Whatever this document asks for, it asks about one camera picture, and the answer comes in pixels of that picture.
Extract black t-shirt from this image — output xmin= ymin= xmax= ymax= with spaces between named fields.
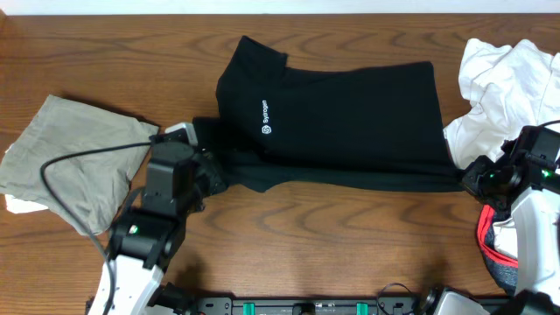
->
xmin=192 ymin=37 xmax=460 ymax=193

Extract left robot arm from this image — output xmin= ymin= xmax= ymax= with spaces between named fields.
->
xmin=88 ymin=142 xmax=227 ymax=314

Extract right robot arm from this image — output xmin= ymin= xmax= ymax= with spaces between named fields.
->
xmin=461 ymin=123 xmax=559 ymax=314

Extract grey red-trimmed shorts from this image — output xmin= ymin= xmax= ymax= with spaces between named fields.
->
xmin=475 ymin=206 xmax=518 ymax=296

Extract crumpled white shirt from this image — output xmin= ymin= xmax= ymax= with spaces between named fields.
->
xmin=442 ymin=38 xmax=560 ymax=259

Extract folded olive grey garment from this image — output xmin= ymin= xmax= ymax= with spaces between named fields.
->
xmin=1 ymin=95 xmax=158 ymax=235

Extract white folded cloth under garment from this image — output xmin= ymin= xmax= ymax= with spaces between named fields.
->
xmin=5 ymin=194 xmax=48 ymax=214

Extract left black cable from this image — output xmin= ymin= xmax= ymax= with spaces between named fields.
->
xmin=39 ymin=140 xmax=154 ymax=315

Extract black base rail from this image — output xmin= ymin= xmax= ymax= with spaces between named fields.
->
xmin=85 ymin=283 xmax=513 ymax=315

